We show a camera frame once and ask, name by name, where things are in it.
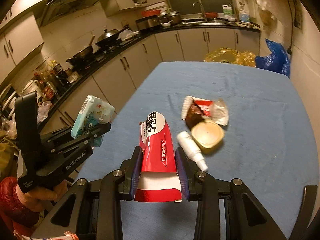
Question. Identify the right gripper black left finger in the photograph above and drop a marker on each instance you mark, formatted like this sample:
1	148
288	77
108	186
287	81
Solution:
118	185

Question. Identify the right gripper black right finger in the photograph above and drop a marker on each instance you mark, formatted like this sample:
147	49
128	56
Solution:
199	186

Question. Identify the white plastic bottle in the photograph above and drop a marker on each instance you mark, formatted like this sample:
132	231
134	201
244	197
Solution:
192	150

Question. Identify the red white snack bag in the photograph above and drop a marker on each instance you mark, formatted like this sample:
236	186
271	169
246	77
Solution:
158	180

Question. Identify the yellow plastic tub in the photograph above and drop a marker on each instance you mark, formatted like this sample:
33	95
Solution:
208	135

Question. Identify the teal tissue pack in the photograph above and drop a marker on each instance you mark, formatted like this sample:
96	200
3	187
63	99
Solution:
93	111

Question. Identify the dark brown snack bag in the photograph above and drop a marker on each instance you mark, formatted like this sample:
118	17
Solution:
194	115

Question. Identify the silver red foil wrapper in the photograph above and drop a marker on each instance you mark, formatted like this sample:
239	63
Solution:
216	110

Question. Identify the person's left hand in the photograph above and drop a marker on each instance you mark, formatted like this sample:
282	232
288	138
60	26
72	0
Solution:
37	198

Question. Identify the red jacket sleeve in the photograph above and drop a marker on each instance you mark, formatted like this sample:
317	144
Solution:
14	215

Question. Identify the blue table cloth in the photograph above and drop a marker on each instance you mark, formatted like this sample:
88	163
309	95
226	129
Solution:
268	142

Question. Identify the black frying pan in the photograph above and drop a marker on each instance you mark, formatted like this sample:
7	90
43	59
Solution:
82	55

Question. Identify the yellow plastic bag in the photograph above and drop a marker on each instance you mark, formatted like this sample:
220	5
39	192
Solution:
232	56

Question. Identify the black wok with lid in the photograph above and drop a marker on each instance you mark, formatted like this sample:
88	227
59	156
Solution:
109	37

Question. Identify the blue plastic bag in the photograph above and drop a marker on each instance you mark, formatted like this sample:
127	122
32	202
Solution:
277	61

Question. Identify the range hood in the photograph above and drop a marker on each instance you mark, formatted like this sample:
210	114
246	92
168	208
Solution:
56	9

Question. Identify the white detergent jug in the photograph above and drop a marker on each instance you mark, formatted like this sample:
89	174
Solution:
227	10

